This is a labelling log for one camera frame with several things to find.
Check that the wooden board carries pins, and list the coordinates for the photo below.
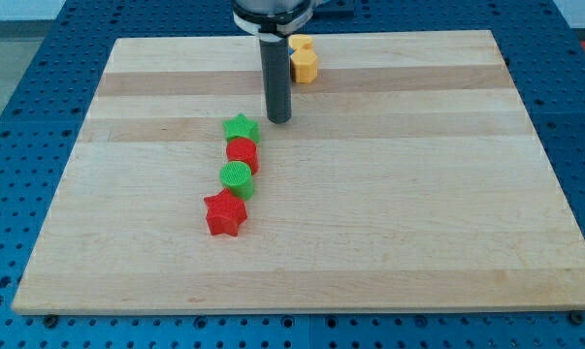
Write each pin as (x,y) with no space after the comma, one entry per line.
(410,178)

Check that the red star block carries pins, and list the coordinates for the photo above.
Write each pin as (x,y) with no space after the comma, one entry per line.
(225,213)

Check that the red cylinder block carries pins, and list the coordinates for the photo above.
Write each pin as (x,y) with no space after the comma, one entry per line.
(244,150)

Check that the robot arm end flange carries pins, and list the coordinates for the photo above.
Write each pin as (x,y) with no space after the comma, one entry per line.
(277,17)

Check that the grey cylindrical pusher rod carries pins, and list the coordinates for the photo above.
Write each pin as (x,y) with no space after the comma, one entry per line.
(275,60)

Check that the green cylinder block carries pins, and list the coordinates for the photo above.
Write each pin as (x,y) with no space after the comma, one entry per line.
(237,177)

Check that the yellow block rear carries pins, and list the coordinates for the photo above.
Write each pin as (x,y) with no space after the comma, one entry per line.
(300,41)

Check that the yellow hexagon block front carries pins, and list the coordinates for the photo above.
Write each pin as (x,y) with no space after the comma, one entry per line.
(304,65)

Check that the green star block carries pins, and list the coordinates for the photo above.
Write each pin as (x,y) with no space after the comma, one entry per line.
(241,127)

